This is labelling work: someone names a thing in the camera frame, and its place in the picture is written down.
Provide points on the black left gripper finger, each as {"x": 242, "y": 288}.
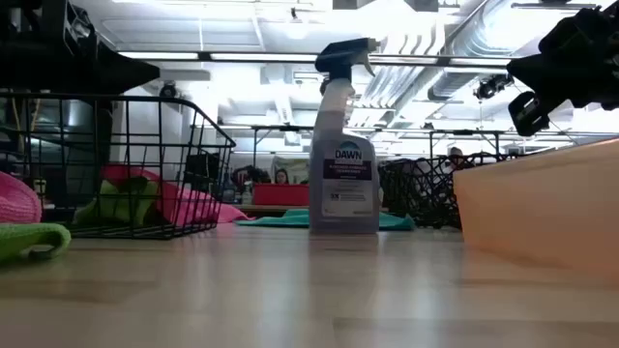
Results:
{"x": 128, "y": 75}

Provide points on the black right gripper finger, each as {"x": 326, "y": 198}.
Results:
{"x": 529, "y": 113}
{"x": 541, "y": 72}

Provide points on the teal microfiber towel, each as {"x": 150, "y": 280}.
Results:
{"x": 290, "y": 220}

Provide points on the person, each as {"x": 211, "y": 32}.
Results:
{"x": 281, "y": 176}
{"x": 454, "y": 153}

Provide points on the orange translucent plastic bin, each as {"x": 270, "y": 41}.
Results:
{"x": 541, "y": 208}

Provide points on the black office chair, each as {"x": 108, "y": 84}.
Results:
{"x": 202, "y": 171}

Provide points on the black mesh basket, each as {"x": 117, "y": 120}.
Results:
{"x": 421, "y": 193}

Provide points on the black framed background table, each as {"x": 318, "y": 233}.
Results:
{"x": 280, "y": 128}

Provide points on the small clear bottle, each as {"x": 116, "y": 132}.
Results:
{"x": 247, "y": 193}

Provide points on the round ceiling lamp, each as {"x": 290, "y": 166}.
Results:
{"x": 296, "y": 26}

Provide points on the red box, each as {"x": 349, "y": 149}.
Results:
{"x": 281, "y": 194}

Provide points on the Dawn spray bottle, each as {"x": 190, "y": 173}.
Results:
{"x": 344, "y": 179}

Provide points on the black hanging camera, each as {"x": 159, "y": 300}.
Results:
{"x": 492, "y": 86}

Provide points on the black frame light bar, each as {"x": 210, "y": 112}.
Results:
{"x": 261, "y": 57}

